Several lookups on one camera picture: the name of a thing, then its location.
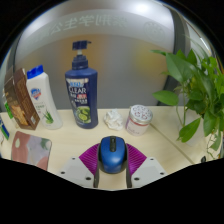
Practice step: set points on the small jar with white lid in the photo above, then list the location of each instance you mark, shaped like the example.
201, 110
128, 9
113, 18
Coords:
138, 121

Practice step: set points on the white plant pot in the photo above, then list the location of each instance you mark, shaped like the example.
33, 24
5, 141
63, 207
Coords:
195, 115

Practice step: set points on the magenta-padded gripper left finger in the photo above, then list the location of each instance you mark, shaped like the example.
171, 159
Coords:
75, 170

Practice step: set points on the pastel patterned mouse pad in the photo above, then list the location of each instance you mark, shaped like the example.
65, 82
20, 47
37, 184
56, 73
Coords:
30, 150

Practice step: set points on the blue and black computer mouse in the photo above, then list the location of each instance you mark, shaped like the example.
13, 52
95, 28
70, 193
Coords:
112, 155

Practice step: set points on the crumpled white tissue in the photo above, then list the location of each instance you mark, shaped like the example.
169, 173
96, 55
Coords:
114, 120

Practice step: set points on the dark blue pump bottle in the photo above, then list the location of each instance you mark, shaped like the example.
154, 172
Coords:
81, 96

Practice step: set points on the green leafy plant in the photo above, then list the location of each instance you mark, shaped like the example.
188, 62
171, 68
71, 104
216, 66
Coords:
196, 80

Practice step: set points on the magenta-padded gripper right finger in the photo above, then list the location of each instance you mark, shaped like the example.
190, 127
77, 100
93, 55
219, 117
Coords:
150, 170

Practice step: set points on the white bottle with blue cap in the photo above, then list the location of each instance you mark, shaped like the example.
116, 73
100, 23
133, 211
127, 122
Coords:
43, 100

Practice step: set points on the brown cracker box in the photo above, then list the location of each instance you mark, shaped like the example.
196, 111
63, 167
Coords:
21, 103

